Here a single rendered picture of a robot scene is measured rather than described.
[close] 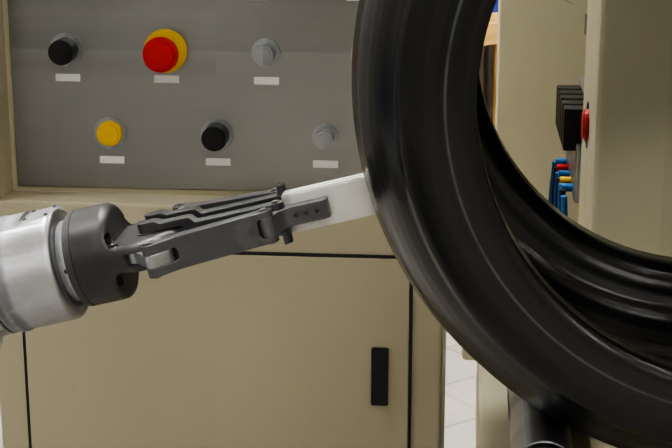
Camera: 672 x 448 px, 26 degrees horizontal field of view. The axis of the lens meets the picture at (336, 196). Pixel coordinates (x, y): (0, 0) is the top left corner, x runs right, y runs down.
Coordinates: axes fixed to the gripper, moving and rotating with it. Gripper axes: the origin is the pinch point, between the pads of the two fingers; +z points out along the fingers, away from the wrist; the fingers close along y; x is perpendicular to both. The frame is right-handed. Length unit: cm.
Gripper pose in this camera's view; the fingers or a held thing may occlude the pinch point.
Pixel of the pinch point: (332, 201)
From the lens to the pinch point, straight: 108.5
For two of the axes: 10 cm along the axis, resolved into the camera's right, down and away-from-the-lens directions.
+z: 9.6, -2.2, -1.5
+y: 0.9, -2.4, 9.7
